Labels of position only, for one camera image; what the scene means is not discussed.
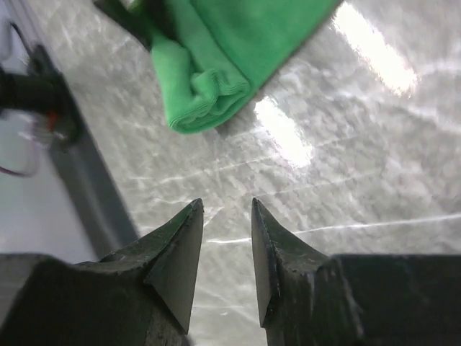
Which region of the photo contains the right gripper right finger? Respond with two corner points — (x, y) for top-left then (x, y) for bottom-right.
(251, 198), (335, 328)

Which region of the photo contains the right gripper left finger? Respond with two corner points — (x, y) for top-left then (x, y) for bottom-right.
(102, 198), (204, 333)

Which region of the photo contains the green towel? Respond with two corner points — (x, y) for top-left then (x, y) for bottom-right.
(129, 1), (337, 134)

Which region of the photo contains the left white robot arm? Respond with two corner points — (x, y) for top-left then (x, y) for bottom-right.
(1, 44), (81, 146)

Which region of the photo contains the aluminium rail frame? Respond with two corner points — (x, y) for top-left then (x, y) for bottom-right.
(12, 1), (138, 257)

